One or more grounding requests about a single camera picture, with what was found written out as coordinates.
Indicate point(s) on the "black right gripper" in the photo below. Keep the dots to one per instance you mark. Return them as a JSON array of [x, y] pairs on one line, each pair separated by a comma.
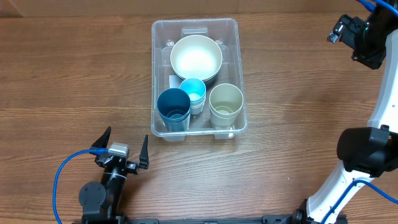
[[374, 58]]

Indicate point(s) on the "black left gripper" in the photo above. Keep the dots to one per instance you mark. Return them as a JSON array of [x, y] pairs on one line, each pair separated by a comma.
[[144, 157]]

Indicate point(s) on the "blue tall cup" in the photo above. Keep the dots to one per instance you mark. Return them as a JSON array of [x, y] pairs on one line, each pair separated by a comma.
[[177, 122], [174, 105]]

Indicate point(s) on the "blue tall cup front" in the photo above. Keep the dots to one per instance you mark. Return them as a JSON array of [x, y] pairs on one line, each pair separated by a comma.
[[174, 105]]

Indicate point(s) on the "grey small cup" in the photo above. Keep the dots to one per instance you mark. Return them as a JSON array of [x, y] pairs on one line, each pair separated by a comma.
[[195, 111]]

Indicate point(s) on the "mint green small cup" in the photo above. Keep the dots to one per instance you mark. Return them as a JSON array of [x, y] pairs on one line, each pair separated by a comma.
[[198, 102]]

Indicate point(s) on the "light blue small cup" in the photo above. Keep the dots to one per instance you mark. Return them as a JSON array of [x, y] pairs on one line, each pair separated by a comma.
[[195, 88]]

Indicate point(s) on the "dark blue bowl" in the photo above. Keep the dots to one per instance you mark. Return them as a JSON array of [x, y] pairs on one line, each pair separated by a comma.
[[213, 80]]

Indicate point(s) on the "cream tall cup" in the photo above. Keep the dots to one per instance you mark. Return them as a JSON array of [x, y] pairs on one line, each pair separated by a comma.
[[226, 100], [221, 123]]

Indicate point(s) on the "cream bowl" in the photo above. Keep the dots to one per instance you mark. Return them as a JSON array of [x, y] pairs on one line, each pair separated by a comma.
[[196, 56]]

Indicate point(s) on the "pink small cup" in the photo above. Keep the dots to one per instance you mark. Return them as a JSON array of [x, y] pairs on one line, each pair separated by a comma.
[[197, 105]]

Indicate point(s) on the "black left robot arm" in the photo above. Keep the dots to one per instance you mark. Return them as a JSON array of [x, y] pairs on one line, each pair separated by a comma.
[[100, 200]]

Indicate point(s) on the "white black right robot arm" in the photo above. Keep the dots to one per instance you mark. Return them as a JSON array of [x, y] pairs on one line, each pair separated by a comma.
[[363, 153]]

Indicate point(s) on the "white label in container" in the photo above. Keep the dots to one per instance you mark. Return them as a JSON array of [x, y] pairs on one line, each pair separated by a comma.
[[174, 81]]

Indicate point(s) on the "clear plastic storage container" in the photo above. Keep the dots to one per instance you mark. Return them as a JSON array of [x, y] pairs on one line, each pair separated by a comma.
[[165, 34]]

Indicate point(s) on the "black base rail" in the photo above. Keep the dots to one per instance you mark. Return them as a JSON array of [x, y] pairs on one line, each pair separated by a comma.
[[265, 219]]

